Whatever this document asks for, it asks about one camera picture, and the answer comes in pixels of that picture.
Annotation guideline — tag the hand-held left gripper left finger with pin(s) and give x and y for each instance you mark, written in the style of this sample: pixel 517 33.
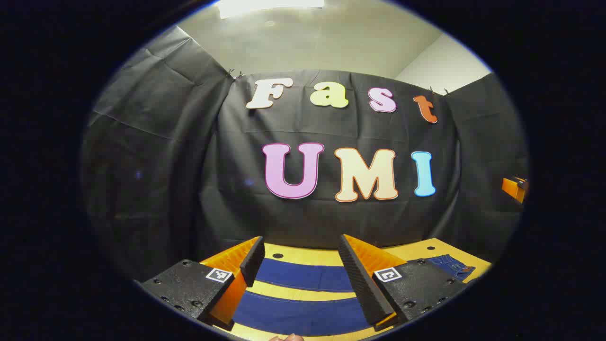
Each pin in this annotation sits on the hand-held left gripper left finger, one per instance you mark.
pixel 253 258

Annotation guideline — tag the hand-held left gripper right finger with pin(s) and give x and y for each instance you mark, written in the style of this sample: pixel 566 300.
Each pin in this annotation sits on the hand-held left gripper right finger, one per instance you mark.
pixel 360 284

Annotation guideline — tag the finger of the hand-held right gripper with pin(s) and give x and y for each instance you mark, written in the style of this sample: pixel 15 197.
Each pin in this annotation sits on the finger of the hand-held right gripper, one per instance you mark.
pixel 513 189

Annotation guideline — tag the blue denim jeans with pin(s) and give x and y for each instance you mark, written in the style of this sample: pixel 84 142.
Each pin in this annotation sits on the blue denim jeans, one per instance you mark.
pixel 303 277

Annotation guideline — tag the black backdrop cloth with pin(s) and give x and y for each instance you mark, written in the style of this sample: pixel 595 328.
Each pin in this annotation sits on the black backdrop cloth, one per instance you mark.
pixel 189 189

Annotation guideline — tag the ceiling light panel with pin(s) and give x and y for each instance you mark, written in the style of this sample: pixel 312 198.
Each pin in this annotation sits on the ceiling light panel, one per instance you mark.
pixel 270 7

